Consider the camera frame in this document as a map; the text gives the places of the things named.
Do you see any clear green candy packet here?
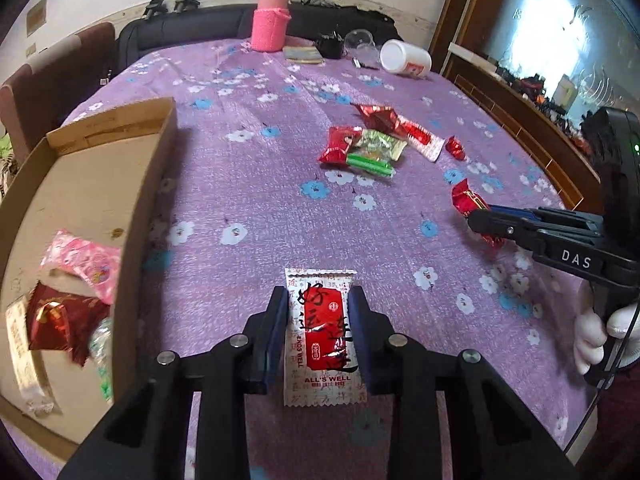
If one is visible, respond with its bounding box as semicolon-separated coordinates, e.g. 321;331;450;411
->
87;316;115;403

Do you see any pink snack packet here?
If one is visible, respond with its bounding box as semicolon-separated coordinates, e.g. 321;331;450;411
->
39;229;122;306

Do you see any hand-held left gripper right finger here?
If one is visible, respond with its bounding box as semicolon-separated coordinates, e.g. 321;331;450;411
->
348;286;587;480

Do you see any brown chair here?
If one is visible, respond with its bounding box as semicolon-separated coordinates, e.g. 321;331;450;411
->
0;22;117;163

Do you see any bottle with pink knitted sleeve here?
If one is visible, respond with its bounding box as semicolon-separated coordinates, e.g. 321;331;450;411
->
250;0;292;53

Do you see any purple floral tablecloth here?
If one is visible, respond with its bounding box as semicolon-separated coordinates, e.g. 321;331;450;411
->
59;35;601;480

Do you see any black sofa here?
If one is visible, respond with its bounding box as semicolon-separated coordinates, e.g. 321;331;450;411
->
117;1;397;67

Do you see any white plastic jar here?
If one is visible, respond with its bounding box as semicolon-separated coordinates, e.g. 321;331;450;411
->
379;39;433;79

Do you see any white red-label snack packet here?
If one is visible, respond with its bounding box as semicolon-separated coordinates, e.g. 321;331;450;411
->
283;267;369;407

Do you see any black cable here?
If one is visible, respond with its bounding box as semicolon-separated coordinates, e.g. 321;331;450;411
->
567;302;640;453

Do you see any shiny red foil snack packet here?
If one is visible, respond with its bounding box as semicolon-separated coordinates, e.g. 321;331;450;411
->
354;103;408;138

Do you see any dark red snack packet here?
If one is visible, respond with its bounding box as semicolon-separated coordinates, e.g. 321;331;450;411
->
26;281;112;367

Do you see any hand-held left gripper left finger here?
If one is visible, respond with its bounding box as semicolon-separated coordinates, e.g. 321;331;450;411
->
57;286;290;480

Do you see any green patterned cloth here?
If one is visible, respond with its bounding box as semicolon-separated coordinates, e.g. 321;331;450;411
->
0;132;15;198

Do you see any black power adapter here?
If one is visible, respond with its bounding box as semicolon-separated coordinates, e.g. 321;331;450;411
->
316;33;347;60

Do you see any person's right hand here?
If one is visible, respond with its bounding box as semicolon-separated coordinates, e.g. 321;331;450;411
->
573;287;640;376

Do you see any clear plastic cup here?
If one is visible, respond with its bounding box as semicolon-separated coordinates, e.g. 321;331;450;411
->
344;29;377;52

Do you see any bright red snack packet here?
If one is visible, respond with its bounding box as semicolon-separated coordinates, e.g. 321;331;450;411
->
319;126;363;168

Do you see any cardboard box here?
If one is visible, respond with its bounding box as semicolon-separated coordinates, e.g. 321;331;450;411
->
0;97;179;448

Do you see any long white snack packet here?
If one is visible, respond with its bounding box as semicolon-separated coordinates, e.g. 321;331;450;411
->
5;296;55;417

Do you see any green paper booklet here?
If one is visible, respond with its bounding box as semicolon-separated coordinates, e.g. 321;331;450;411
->
283;46;325;65

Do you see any wooden cabinet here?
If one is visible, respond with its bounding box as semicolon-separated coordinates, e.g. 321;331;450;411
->
429;0;603;211

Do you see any green snack packet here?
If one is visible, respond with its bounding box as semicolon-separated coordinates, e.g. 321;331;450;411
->
346;129;408;178

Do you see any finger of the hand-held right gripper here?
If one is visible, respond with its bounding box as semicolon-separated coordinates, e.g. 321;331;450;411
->
486;205;605;235
467;210;601;253

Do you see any white and red striped packet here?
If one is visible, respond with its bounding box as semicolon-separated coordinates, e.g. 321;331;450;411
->
397;116;446;162

